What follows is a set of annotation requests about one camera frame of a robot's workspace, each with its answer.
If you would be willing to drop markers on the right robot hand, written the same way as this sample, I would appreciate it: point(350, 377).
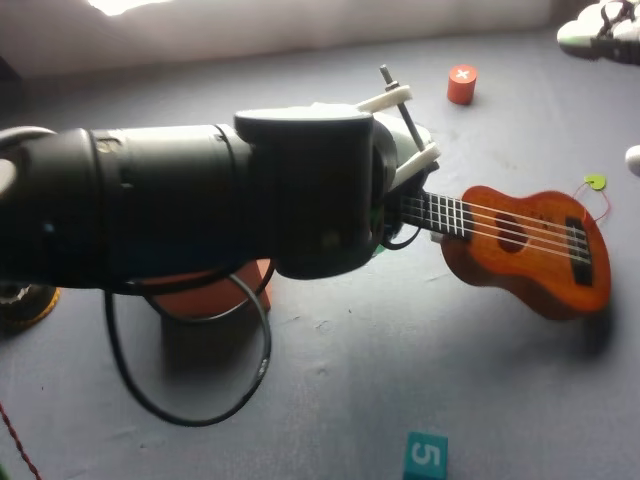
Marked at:
point(595, 37)

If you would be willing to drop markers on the orange cylinder with white cross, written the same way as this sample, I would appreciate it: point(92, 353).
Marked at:
point(461, 87)

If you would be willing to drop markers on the toy chocolate cake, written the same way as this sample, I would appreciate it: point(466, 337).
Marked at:
point(25, 310)

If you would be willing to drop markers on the teal block with number five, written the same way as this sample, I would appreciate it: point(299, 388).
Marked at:
point(425, 455)

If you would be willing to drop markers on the small brown wooden ukulele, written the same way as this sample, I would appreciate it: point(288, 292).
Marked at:
point(540, 260)

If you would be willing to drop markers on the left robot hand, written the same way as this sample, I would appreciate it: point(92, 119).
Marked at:
point(402, 140)

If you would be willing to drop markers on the orange textured cardboard box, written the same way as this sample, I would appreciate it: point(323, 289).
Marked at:
point(210, 295)

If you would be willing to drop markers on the white clamp bracket with bolt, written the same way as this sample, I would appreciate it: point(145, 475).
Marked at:
point(395, 95)

